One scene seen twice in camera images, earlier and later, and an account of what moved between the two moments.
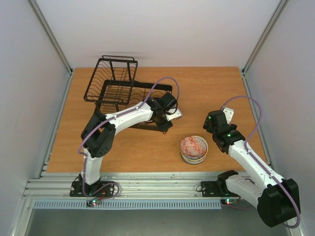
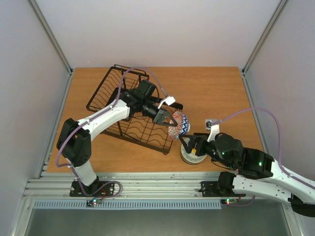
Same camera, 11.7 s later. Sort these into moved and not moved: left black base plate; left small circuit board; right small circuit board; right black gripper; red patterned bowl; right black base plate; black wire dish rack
Moved: black wire dish rack; red patterned bowl; right black gripper
Not moved: left black base plate; left small circuit board; right black base plate; right small circuit board
